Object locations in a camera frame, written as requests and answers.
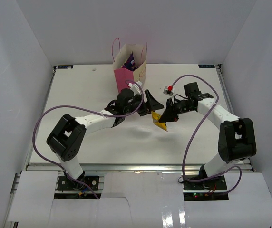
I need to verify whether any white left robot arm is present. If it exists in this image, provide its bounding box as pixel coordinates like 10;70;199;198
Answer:
47;88;164;190

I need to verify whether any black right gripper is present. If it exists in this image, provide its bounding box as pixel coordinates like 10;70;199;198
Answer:
159;97;194;123

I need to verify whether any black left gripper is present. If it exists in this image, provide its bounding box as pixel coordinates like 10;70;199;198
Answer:
123;90;163;116

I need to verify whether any blue purple snack bag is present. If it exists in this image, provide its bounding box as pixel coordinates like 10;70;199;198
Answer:
122;53;137;71

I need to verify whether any blue table label left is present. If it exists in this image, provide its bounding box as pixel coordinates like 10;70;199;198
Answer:
57;65;74;69

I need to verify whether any beige pink paper bag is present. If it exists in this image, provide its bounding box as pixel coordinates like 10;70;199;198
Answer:
111;43;147;92

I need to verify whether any yellow M&M's packet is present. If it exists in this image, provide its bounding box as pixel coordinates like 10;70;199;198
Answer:
151;111;167;132

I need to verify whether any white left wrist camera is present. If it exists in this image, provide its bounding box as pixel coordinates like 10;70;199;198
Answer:
127;81;142;96

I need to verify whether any aluminium table edge rail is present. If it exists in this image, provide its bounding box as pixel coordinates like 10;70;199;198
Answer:
25;163;253;172

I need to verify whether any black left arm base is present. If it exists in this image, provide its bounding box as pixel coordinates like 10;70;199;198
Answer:
55;173;101;200

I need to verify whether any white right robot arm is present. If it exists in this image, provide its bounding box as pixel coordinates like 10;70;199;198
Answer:
158;82;257;190

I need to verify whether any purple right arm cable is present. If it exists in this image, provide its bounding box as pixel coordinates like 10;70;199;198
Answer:
170;75;243;196

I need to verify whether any blue table corner label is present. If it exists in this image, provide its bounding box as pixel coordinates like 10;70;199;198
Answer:
198;64;215;68

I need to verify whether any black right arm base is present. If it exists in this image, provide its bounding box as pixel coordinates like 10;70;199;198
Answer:
178;176;229;202

